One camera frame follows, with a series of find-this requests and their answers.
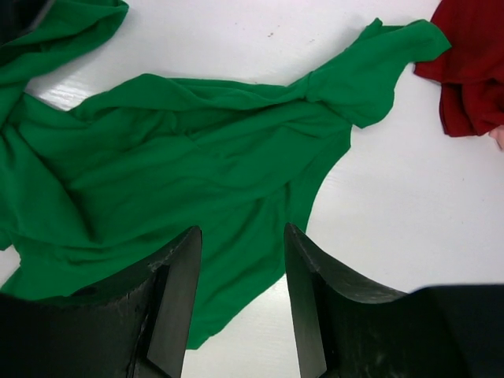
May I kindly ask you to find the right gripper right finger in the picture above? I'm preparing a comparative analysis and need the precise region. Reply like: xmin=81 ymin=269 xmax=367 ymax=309
xmin=284 ymin=224 xmax=503 ymax=377

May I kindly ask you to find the red t shirt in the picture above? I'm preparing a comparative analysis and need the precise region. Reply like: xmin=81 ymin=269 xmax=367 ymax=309
xmin=415 ymin=0 xmax=503 ymax=146

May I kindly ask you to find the green t shirt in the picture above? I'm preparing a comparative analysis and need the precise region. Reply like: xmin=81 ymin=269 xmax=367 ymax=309
xmin=1 ymin=1 xmax=450 ymax=350

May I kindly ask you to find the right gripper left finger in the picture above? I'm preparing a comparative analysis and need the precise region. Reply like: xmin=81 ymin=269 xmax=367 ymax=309
xmin=1 ymin=227 xmax=202 ymax=378

